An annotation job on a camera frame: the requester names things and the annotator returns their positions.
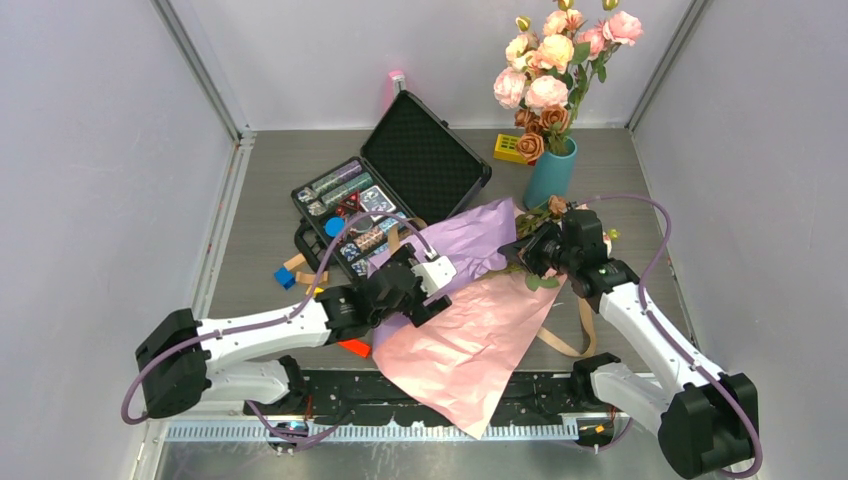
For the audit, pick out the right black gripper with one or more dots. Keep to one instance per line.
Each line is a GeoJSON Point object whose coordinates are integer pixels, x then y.
{"type": "Point", "coordinates": [527, 248]}

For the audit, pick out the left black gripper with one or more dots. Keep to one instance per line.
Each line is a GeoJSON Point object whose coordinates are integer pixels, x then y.
{"type": "Point", "coordinates": [429, 308]}

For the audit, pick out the pink wrapping paper sheet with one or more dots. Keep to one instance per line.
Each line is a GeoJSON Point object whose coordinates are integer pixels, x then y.
{"type": "Point", "coordinates": [459, 363]}

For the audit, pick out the purple flower bouquet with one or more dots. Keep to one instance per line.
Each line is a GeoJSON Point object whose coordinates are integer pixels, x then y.
{"type": "Point", "coordinates": [490, 245]}

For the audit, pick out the tan ribbon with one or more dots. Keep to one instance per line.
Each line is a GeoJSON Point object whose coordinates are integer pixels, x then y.
{"type": "Point", "coordinates": [564, 320]}

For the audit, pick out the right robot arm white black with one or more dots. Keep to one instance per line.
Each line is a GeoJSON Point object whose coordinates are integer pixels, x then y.
{"type": "Point", "coordinates": [704, 419]}

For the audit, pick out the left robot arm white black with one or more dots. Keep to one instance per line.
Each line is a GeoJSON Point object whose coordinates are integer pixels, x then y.
{"type": "Point", "coordinates": [185, 361]}

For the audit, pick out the teal vase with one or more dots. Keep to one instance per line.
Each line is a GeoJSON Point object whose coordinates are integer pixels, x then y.
{"type": "Point", "coordinates": [551, 175]}

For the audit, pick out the pink rose bouquet in vase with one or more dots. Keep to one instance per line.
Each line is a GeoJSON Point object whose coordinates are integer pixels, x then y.
{"type": "Point", "coordinates": [547, 74]}

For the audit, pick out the orange rectangular block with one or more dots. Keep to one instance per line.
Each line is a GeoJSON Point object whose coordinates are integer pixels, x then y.
{"type": "Point", "coordinates": [357, 347]}

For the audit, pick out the yellow perforated block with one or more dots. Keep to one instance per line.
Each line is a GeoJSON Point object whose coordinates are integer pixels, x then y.
{"type": "Point", "coordinates": [505, 149]}

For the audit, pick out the playing card deck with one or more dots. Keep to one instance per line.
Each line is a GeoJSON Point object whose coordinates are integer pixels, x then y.
{"type": "Point", "coordinates": [376, 202]}

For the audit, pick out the blue round chip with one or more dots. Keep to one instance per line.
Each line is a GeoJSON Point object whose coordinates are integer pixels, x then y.
{"type": "Point", "coordinates": [335, 227]}

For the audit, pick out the wooden arch block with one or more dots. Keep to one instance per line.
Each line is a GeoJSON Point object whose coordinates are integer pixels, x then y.
{"type": "Point", "coordinates": [298, 265]}

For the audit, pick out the black open poker case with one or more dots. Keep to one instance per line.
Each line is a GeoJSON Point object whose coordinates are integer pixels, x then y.
{"type": "Point", "coordinates": [425, 168]}

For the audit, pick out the blue cube block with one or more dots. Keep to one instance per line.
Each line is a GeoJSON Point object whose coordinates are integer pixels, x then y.
{"type": "Point", "coordinates": [285, 278]}

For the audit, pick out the pink white bottle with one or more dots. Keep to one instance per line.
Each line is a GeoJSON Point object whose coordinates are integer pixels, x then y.
{"type": "Point", "coordinates": [397, 82]}

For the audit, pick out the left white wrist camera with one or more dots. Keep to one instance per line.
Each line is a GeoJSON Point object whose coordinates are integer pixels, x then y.
{"type": "Point", "coordinates": [436, 272]}

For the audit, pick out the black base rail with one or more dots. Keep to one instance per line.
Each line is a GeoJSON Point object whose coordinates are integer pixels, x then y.
{"type": "Point", "coordinates": [368, 398]}

